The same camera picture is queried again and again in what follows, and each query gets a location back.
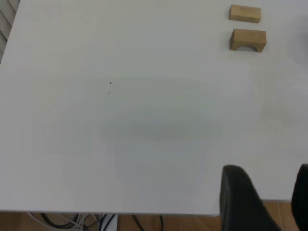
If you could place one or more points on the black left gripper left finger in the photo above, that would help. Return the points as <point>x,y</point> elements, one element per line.
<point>238,202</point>

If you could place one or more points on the grey slatted panel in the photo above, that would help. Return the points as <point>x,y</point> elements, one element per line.
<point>6,21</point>

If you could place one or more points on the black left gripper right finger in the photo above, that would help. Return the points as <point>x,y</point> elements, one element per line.
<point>300,199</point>

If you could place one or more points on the arched wooden block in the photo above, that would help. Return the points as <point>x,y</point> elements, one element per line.
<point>247,37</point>

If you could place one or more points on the white power strip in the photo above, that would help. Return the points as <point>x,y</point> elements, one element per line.
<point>111,222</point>

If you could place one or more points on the flat rectangular wooden block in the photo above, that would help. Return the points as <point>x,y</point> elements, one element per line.
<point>245,13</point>

